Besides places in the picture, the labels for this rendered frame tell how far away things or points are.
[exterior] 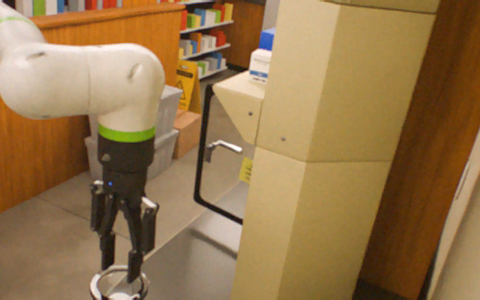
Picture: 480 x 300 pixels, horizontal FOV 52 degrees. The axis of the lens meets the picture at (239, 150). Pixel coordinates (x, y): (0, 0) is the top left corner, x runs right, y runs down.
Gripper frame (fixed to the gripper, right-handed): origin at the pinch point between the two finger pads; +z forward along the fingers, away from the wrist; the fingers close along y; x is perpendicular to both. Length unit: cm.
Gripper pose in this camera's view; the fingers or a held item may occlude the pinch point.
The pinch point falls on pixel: (120, 259)
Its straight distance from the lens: 94.8
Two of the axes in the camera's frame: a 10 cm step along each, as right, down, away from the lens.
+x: -4.5, 3.2, -8.3
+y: -8.8, -3.0, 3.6
